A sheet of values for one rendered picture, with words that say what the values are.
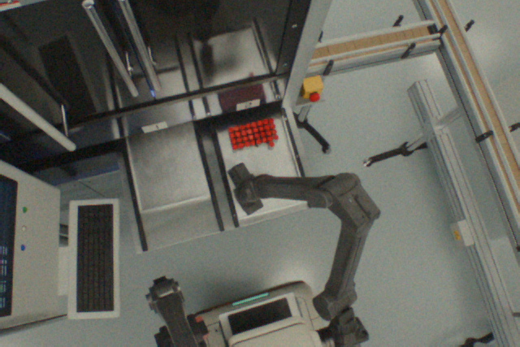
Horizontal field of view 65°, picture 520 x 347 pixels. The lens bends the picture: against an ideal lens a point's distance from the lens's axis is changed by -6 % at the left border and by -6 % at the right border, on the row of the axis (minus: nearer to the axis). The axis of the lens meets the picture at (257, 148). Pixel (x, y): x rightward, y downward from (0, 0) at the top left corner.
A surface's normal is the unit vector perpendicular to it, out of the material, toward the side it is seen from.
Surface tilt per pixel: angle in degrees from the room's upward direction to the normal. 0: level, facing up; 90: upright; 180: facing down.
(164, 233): 0
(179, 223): 0
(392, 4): 0
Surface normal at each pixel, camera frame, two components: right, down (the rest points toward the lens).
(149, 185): 0.05, -0.27
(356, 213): 0.24, -0.51
